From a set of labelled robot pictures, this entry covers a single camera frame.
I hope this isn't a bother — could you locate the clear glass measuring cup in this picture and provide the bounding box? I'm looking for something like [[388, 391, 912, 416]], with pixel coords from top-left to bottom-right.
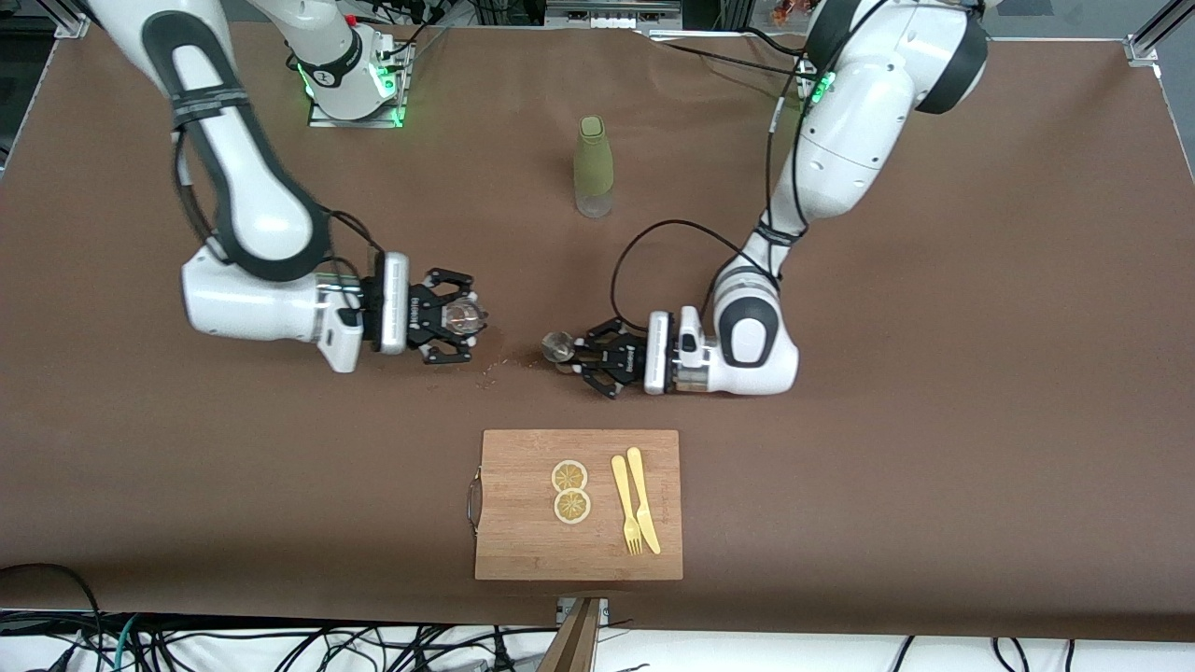
[[441, 297, 489, 343]]

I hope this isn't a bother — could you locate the spilled liquid puddle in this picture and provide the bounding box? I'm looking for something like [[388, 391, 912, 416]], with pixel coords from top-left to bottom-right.
[[478, 350, 547, 389]]

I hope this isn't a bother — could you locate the yellow plastic fork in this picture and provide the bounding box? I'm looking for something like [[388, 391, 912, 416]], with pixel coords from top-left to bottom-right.
[[611, 455, 645, 556]]

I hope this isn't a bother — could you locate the yellow plastic knife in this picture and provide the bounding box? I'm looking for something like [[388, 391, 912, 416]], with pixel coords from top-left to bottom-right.
[[626, 447, 662, 555]]

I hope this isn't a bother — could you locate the olive green sleeved bottle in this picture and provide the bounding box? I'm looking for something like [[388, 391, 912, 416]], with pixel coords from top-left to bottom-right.
[[573, 115, 615, 219]]

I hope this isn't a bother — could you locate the brown table cover sheet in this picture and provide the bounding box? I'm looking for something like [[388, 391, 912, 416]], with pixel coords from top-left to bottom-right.
[[0, 23, 1195, 643]]

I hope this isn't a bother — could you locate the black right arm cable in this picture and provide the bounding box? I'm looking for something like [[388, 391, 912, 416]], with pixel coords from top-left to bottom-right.
[[171, 131, 388, 281]]

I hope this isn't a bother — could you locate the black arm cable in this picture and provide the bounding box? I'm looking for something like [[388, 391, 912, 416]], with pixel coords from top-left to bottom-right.
[[171, 131, 388, 281], [612, 56, 822, 323]]

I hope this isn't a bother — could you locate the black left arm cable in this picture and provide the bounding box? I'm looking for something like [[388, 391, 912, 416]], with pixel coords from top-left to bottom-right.
[[612, 56, 822, 323]]

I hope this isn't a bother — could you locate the wooden cutting board, metal handle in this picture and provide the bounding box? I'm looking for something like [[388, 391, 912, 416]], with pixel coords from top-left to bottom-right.
[[466, 429, 683, 581]]

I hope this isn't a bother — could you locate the small metal bracket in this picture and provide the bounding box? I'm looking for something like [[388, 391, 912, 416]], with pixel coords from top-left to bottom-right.
[[556, 597, 610, 628]]

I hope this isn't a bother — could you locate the wooden post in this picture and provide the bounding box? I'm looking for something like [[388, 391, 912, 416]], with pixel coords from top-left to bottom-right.
[[537, 597, 603, 672]]

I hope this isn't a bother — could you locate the black cable on table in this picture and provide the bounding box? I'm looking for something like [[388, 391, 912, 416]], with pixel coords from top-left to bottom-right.
[[644, 28, 808, 80]]

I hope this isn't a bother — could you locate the aluminium rail in background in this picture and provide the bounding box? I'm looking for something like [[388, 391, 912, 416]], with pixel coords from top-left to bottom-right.
[[546, 0, 682, 29]]

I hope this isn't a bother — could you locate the teal floor cable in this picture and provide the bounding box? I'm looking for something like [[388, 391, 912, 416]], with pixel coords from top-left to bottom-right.
[[112, 616, 143, 672]]

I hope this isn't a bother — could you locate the thick black floor cable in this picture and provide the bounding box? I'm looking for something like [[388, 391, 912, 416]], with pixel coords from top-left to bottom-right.
[[0, 563, 108, 672]]

